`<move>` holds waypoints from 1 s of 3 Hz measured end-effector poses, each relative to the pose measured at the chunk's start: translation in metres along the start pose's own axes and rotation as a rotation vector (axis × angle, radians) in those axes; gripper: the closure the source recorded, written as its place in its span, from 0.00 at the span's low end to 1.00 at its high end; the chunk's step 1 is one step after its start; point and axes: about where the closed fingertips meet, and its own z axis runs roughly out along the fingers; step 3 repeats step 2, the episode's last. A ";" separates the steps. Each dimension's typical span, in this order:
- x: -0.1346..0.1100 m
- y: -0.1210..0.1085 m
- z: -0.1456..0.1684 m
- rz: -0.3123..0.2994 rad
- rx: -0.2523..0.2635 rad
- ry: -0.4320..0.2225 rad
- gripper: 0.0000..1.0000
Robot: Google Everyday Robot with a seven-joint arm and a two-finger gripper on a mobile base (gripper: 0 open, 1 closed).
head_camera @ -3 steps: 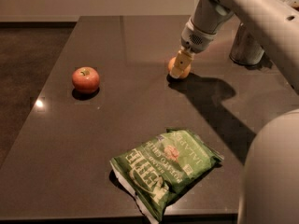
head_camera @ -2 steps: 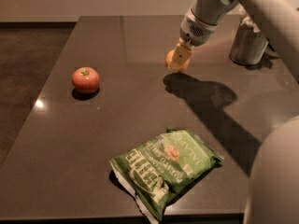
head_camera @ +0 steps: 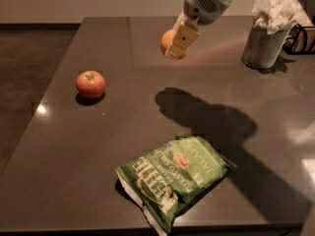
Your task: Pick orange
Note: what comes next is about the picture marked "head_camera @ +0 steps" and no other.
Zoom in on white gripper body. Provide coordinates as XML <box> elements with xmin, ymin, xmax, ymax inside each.
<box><xmin>183</xmin><ymin>0</ymin><xmax>233</xmax><ymax>26</ymax></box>

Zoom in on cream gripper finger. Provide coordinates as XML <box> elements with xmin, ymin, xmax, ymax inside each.
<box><xmin>165</xmin><ymin>12</ymin><xmax>200</xmax><ymax>59</ymax></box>

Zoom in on orange fruit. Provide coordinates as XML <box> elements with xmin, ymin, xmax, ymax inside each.
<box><xmin>159</xmin><ymin>29</ymin><xmax>190</xmax><ymax>60</ymax></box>

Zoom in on crumpled white paper napkins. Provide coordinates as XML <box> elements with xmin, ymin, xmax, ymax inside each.
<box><xmin>252</xmin><ymin>0</ymin><xmax>302</xmax><ymax>34</ymax></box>

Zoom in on metal cup container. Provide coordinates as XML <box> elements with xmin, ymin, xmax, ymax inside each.
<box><xmin>241</xmin><ymin>27</ymin><xmax>288</xmax><ymax>70</ymax></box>

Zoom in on red apple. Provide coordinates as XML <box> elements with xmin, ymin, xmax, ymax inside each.
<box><xmin>76</xmin><ymin>71</ymin><xmax>105</xmax><ymax>99</ymax></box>

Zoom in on green potato chip bag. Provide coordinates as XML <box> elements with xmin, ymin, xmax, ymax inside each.
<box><xmin>116</xmin><ymin>137</ymin><xmax>236</xmax><ymax>236</ymax></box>

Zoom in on black wire rack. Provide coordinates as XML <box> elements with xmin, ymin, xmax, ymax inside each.
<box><xmin>283</xmin><ymin>25</ymin><xmax>315</xmax><ymax>55</ymax></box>

